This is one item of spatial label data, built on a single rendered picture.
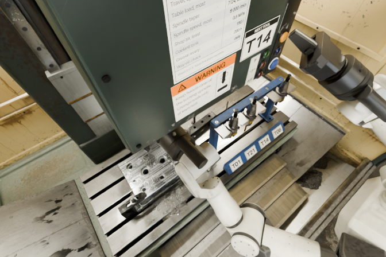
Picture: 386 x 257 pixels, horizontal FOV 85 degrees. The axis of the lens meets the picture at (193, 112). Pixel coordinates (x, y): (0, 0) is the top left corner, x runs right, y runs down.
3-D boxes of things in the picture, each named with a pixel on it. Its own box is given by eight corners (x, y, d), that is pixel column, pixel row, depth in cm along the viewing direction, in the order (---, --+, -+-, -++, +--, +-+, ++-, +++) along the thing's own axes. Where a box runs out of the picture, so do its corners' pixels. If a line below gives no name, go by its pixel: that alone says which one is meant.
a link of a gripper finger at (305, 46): (297, 27, 46) (317, 45, 47) (286, 37, 49) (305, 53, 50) (297, 31, 45) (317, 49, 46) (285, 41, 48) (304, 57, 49)
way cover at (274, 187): (308, 194, 132) (320, 186, 119) (193, 312, 101) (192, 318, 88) (270, 159, 146) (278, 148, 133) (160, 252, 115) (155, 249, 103)
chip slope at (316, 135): (325, 151, 149) (347, 132, 128) (257, 217, 125) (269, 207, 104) (237, 81, 192) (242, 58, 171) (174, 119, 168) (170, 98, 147)
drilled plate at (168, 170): (190, 169, 110) (190, 166, 106) (141, 205, 100) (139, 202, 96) (166, 139, 121) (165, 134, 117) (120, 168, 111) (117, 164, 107)
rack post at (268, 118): (273, 119, 133) (290, 85, 109) (267, 123, 131) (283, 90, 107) (261, 108, 138) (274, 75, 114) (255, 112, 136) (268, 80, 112)
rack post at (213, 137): (221, 158, 118) (227, 129, 94) (213, 163, 116) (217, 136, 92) (209, 145, 122) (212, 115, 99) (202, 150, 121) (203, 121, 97)
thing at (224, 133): (233, 135, 91) (233, 133, 90) (224, 141, 89) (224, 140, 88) (222, 124, 94) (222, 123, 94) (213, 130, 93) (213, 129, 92)
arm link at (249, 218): (211, 179, 69) (239, 222, 72) (199, 204, 61) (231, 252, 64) (239, 174, 63) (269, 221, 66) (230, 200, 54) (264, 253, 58)
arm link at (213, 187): (194, 146, 64) (216, 180, 66) (170, 165, 61) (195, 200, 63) (203, 148, 58) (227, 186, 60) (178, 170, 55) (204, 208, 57)
